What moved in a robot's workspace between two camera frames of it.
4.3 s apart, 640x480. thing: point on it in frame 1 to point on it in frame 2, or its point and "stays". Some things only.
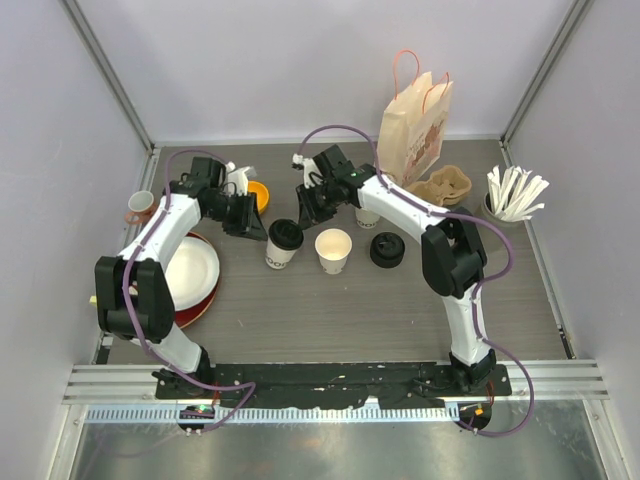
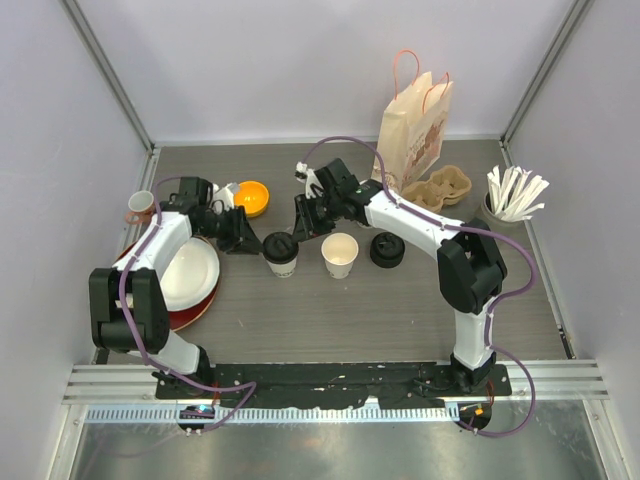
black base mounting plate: (276, 385) stays
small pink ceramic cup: (140, 204) stays
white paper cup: (276, 257) to (281, 270)
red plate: (186, 318) stays
